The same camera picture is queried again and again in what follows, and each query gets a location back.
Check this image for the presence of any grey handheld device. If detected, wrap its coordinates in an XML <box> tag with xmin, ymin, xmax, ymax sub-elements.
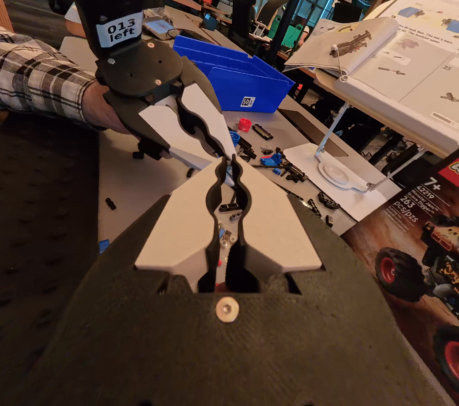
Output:
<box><xmin>143</xmin><ymin>16</ymin><xmax>176</xmax><ymax>41</ymax></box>

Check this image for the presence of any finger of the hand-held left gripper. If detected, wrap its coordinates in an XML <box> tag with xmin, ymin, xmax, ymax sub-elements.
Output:
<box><xmin>179</xmin><ymin>82</ymin><xmax>238</xmax><ymax>161</ymax></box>
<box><xmin>137</xmin><ymin>104</ymin><xmax>221</xmax><ymax>170</ymax></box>

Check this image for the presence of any person's left forearm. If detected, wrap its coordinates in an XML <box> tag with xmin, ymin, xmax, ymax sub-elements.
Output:
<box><xmin>0</xmin><ymin>26</ymin><xmax>97</xmax><ymax>130</ymax></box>

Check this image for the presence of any white book stand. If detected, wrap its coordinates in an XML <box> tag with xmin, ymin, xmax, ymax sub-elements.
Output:
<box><xmin>283</xmin><ymin>44</ymin><xmax>459</xmax><ymax>223</ymax></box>

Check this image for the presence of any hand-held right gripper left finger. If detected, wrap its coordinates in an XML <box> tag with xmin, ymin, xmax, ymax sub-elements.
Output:
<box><xmin>135</xmin><ymin>158</ymin><xmax>227</xmax><ymax>293</ymax></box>

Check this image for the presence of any black ribbed block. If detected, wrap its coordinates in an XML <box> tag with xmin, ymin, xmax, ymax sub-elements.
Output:
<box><xmin>252</xmin><ymin>123</ymin><xmax>274</xmax><ymax>140</ymax></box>

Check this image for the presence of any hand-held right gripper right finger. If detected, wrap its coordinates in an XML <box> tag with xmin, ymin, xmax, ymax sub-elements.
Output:
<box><xmin>227</xmin><ymin>155</ymin><xmax>322</xmax><ymax>294</ymax></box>

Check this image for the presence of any grey desk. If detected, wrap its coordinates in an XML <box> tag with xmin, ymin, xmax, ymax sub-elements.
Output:
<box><xmin>59</xmin><ymin>4</ymin><xmax>402</xmax><ymax>256</ymax></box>

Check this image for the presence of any person's left hand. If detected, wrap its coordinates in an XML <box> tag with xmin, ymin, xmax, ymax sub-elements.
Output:
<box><xmin>82</xmin><ymin>81</ymin><xmax>133</xmax><ymax>135</ymax></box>

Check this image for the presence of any instruction poster board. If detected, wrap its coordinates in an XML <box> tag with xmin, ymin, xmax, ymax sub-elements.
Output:
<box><xmin>364</xmin><ymin>0</ymin><xmax>459</xmax><ymax>55</ymax></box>

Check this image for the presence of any black toy truck box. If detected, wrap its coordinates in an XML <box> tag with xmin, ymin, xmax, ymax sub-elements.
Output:
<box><xmin>341</xmin><ymin>151</ymin><xmax>459</xmax><ymax>406</ymax></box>

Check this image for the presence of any blue storage bin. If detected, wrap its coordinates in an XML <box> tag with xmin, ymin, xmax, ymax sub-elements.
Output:
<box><xmin>173</xmin><ymin>35</ymin><xmax>295</xmax><ymax>114</ymax></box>

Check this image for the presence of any pile of black building beams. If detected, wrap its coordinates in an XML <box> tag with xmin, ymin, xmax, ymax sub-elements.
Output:
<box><xmin>235</xmin><ymin>133</ymin><xmax>341</xmax><ymax>229</ymax></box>

